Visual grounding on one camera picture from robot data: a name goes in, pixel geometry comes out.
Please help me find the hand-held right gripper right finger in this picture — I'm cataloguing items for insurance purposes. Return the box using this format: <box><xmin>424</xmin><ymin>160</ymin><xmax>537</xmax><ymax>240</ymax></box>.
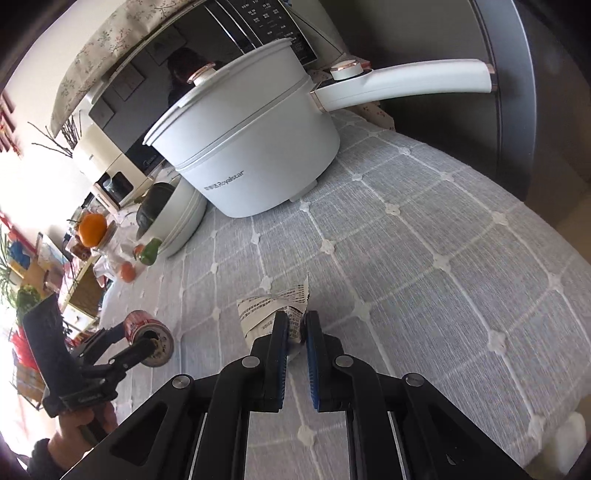
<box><xmin>302</xmin><ymin>310</ymin><xmax>546</xmax><ymax>480</ymax></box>

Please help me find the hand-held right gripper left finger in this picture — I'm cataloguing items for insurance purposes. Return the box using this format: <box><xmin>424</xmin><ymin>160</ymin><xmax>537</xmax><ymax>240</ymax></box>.
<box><xmin>60</xmin><ymin>310</ymin><xmax>291</xmax><ymax>480</ymax></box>

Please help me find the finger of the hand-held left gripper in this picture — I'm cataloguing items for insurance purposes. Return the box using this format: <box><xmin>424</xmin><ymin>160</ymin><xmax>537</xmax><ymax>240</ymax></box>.
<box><xmin>68</xmin><ymin>326</ymin><xmax>130</xmax><ymax>364</ymax></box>
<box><xmin>82</xmin><ymin>338</ymin><xmax>165</xmax><ymax>380</ymax></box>

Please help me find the red drink can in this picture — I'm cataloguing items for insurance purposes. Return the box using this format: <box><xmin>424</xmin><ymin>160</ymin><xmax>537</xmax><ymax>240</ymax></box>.
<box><xmin>124</xmin><ymin>310</ymin><xmax>175</xmax><ymax>367</ymax></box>

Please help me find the white printed paper wrapper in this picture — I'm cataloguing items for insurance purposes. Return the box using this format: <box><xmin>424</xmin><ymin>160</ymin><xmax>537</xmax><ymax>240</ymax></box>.
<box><xmin>236</xmin><ymin>272</ymin><xmax>311</xmax><ymax>358</ymax></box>

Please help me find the person's left forearm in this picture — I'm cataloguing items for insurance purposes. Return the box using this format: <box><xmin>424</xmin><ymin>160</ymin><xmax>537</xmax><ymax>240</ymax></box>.
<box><xmin>18</xmin><ymin>438</ymin><xmax>70</xmax><ymax>480</ymax></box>

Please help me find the person's left hand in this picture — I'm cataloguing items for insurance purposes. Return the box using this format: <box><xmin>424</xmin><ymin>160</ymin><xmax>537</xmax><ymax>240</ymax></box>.
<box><xmin>48</xmin><ymin>399</ymin><xmax>118</xmax><ymax>467</ymax></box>

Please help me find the red bag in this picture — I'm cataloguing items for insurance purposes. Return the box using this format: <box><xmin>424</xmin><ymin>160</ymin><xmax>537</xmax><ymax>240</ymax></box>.
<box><xmin>9</xmin><ymin>328</ymin><xmax>40</xmax><ymax>370</ymax></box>

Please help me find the green potted plant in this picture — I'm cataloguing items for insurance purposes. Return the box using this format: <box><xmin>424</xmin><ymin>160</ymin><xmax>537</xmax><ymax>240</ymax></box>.
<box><xmin>16</xmin><ymin>284</ymin><xmax>42</xmax><ymax>308</ymax></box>

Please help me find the wooden box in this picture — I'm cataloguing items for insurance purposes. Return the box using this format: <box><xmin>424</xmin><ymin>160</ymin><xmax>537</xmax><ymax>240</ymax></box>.
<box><xmin>69</xmin><ymin>272</ymin><xmax>107</xmax><ymax>319</ymax></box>

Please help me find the leafy houseplant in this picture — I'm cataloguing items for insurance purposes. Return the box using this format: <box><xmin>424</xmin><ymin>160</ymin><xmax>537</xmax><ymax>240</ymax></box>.
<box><xmin>0</xmin><ymin>222</ymin><xmax>14</xmax><ymax>301</ymax></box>

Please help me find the glass jar with wooden lid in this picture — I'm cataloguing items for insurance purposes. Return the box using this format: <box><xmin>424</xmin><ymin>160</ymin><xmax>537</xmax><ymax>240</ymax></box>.
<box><xmin>90</xmin><ymin>217</ymin><xmax>139</xmax><ymax>282</ymax></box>

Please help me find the small green vegetable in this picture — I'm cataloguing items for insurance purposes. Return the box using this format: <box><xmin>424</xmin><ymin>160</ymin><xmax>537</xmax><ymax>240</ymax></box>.
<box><xmin>140</xmin><ymin>237</ymin><xmax>163</xmax><ymax>265</ymax></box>

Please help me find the orange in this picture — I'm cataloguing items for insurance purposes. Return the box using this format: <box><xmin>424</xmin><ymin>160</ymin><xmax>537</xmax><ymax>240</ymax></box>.
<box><xmin>78</xmin><ymin>213</ymin><xmax>108</xmax><ymax>247</ymax></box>

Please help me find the grey checked tablecloth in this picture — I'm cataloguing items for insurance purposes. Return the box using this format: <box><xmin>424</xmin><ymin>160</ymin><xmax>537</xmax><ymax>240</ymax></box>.
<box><xmin>99</xmin><ymin>108</ymin><xmax>589</xmax><ymax>480</ymax></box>

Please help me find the white oval bowl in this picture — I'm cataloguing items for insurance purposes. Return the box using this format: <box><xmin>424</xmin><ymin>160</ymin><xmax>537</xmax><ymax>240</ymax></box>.
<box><xmin>136</xmin><ymin>173</ymin><xmax>208</xmax><ymax>258</ymax></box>

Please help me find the dark green pumpkin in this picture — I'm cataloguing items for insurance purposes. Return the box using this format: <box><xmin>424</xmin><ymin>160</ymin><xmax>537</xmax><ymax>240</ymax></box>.
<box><xmin>136</xmin><ymin>182</ymin><xmax>174</xmax><ymax>232</ymax></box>

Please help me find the white coffee machine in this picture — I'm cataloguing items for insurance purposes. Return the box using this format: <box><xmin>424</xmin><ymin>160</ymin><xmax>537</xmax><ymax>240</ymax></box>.
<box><xmin>71</xmin><ymin>122</ymin><xmax>151</xmax><ymax>208</ymax></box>

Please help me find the dry twig bundle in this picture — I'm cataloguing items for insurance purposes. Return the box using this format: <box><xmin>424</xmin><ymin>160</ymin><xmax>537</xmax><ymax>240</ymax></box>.
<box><xmin>28</xmin><ymin>115</ymin><xmax>81</xmax><ymax>160</ymax></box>

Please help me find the white electric pot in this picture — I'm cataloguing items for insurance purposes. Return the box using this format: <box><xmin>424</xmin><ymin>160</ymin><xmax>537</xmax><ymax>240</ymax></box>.
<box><xmin>142</xmin><ymin>38</ymin><xmax>497</xmax><ymax>219</ymax></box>

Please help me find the black microwave oven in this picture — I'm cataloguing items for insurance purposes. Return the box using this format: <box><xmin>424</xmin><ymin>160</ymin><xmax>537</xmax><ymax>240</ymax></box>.
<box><xmin>88</xmin><ymin>0</ymin><xmax>319</xmax><ymax>162</ymax></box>

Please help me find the floral cover cloth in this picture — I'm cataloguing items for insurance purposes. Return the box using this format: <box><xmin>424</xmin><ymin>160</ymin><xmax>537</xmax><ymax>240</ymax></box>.
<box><xmin>48</xmin><ymin>0</ymin><xmax>204</xmax><ymax>134</ymax></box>

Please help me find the grey refrigerator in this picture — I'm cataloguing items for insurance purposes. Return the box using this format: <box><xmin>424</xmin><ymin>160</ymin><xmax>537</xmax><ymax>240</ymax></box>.
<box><xmin>318</xmin><ymin>0</ymin><xmax>573</xmax><ymax>204</ymax></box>

